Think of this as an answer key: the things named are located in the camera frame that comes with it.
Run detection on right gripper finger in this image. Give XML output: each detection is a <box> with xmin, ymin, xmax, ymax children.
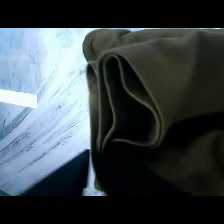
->
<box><xmin>20</xmin><ymin>148</ymin><xmax>91</xmax><ymax>197</ymax></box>

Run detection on olive green pants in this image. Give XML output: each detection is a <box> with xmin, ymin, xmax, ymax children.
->
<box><xmin>82</xmin><ymin>28</ymin><xmax>224</xmax><ymax>197</ymax></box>

